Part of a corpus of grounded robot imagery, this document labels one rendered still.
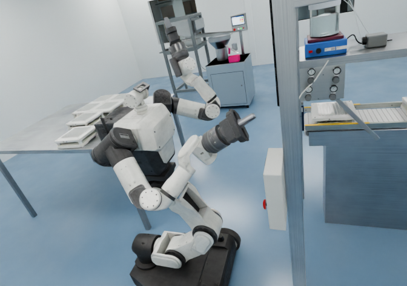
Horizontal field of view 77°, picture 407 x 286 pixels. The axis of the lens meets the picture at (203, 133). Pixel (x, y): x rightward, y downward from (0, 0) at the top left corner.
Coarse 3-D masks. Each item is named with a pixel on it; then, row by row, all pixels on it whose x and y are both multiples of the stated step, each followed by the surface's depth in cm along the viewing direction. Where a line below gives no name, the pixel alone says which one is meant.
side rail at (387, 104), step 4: (360, 104) 166; (364, 104) 165; (368, 104) 164; (372, 104) 164; (376, 104) 163; (380, 104) 162; (384, 104) 161; (388, 104) 161; (392, 104) 160; (396, 104) 159; (400, 104) 159; (304, 108) 178; (308, 108) 178; (356, 108) 168; (360, 108) 167
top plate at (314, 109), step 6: (324, 102) 171; (348, 102) 164; (312, 108) 167; (336, 108) 160; (342, 108) 158; (354, 108) 155; (312, 114) 160; (318, 114) 158; (324, 114) 157; (318, 120) 154; (324, 120) 153; (330, 120) 152; (336, 120) 151
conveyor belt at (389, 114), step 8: (360, 112) 164; (368, 112) 162; (376, 112) 160; (384, 112) 158; (392, 112) 156; (400, 112) 154; (304, 120) 173; (368, 120) 154; (376, 120) 152; (384, 120) 150; (392, 120) 148; (400, 120) 147; (304, 128) 165; (360, 128) 148
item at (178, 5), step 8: (160, 0) 655; (168, 0) 649; (176, 0) 642; (184, 0) 636; (192, 0) 630; (152, 8) 673; (160, 8) 666; (168, 8) 659; (176, 8) 652; (184, 8) 646; (192, 8) 640; (160, 16) 676; (168, 16) 669; (176, 16) 662; (200, 32) 662
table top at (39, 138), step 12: (72, 108) 304; (48, 120) 281; (60, 120) 272; (24, 132) 260; (36, 132) 252; (48, 132) 244; (60, 132) 238; (0, 144) 242; (12, 144) 235; (24, 144) 228; (36, 144) 222; (48, 144) 216; (96, 144) 196
